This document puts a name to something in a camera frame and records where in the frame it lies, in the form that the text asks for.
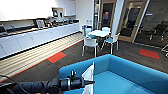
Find white garment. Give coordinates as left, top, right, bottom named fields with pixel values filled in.
left=81, top=61, right=96, bottom=94

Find blue sofa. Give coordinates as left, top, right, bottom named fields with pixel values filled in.
left=58, top=53, right=168, bottom=94

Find white chair teal seat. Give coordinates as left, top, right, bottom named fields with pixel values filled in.
left=101, top=32, right=121, bottom=55

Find white round table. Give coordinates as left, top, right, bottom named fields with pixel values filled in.
left=87, top=29, right=111, bottom=39

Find white kitchen counter cabinets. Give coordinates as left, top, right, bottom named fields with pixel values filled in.
left=0, top=20, right=82, bottom=60

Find framed countertop appliance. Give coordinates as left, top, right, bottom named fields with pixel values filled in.
left=35, top=18, right=46, bottom=30

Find dark coffee machine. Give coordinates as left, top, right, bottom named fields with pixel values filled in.
left=51, top=7, right=65, bottom=20

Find wide wooden framed glass door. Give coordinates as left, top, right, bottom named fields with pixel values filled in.
left=117, top=0, right=148, bottom=43

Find dark lounge chairs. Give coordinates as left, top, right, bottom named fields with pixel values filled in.
left=139, top=23, right=168, bottom=42

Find dark countertop sink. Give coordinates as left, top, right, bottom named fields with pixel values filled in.
left=0, top=24, right=8, bottom=35

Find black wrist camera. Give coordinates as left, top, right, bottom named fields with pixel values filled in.
left=68, top=70, right=77, bottom=80

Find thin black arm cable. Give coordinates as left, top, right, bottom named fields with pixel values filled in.
left=0, top=74, right=29, bottom=94

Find small white wall cabinets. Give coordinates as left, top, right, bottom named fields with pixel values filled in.
left=63, top=0, right=77, bottom=17

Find white metal frame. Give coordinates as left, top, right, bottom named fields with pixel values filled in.
left=161, top=42, right=168, bottom=54

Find long white wall cabinets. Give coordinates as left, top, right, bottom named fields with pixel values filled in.
left=0, top=0, right=55, bottom=22

